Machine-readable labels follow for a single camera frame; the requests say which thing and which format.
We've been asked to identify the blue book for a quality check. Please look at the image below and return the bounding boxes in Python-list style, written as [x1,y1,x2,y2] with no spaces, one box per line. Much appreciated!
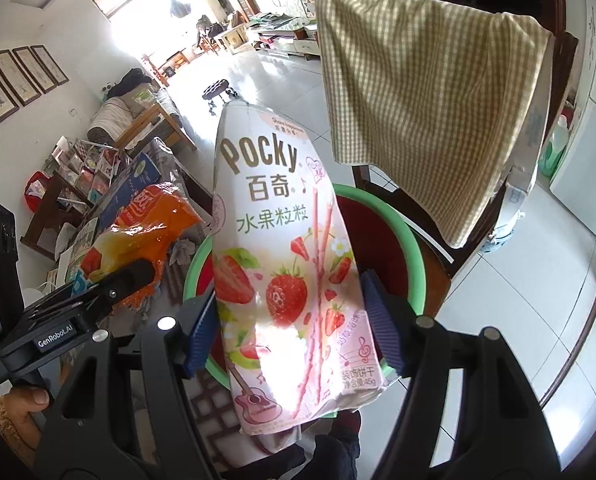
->
[94,153,161,234]

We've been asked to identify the orange snack bag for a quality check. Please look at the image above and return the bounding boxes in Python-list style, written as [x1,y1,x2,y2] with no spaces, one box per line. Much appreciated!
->
[72,182,201,310]

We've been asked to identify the left hand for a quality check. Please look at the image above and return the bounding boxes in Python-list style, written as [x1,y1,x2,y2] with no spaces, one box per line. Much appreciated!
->
[3,387,50,448]

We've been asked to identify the white refrigerator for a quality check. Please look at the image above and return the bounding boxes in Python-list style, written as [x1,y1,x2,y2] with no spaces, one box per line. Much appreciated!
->
[550,0,596,236]

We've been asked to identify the framed wall pictures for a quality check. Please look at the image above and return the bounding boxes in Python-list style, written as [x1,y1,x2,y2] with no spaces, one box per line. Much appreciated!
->
[0,44,70,125]

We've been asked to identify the magazine rack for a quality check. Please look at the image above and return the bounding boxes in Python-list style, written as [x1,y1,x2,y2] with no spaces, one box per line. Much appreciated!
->
[51,136,130,205]

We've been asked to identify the small round wheeled stool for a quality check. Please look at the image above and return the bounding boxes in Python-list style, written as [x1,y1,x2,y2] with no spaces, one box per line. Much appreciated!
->
[201,79,239,114]

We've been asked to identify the red green trash bin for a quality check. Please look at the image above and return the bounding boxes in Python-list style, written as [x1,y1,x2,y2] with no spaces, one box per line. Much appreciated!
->
[183,184,427,390]

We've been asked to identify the pink Pocky box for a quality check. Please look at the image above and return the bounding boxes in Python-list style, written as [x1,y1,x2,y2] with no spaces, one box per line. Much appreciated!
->
[211,100,386,436]

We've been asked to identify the wooden TV cabinet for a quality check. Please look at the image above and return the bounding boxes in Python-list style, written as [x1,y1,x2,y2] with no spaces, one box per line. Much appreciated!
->
[246,12,321,60]

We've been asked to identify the dark wooden chair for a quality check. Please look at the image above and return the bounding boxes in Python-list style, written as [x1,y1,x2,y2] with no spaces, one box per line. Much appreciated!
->
[352,32,578,278]

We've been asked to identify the wooden sofa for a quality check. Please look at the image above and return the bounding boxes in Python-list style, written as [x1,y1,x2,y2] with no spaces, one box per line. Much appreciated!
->
[86,67,197,151]

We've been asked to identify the checkered yellow cloth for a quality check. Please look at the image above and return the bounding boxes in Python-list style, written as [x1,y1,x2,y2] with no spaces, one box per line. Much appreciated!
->
[313,0,554,252]

